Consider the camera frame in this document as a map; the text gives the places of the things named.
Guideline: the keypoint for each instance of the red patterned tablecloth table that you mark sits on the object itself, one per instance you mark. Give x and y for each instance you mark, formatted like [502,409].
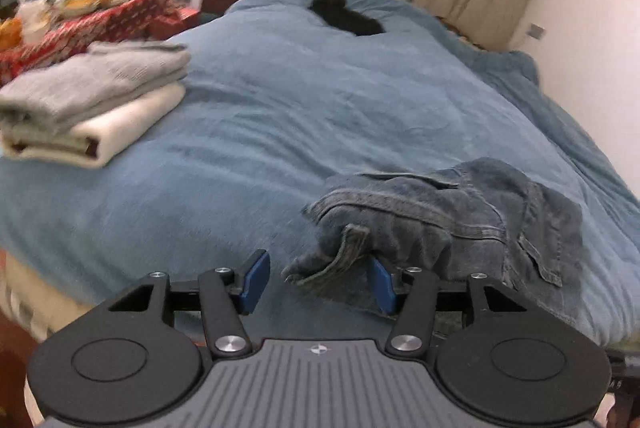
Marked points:
[153,19]

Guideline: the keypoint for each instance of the blue bed blanket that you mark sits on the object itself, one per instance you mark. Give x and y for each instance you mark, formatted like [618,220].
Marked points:
[276,103]

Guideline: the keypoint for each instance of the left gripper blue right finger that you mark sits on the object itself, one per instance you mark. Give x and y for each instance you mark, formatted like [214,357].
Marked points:
[410,296]

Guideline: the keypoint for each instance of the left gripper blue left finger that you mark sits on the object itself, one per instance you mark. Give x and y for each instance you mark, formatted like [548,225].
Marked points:
[226,295]

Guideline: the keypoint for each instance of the cream folded garment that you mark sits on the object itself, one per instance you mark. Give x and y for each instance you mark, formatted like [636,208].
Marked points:
[93,143]

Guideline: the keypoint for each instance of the wall outlet plate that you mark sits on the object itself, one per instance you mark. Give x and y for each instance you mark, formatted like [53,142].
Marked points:
[535,31]

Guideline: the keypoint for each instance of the black garment on bed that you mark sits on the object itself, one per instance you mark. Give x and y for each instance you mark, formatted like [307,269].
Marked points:
[337,15]

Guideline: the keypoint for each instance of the grey folded sweater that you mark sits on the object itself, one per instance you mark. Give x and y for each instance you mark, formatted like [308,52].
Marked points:
[107,75]

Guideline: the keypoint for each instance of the blue denim shorts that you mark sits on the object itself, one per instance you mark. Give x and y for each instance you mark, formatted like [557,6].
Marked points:
[483,216]

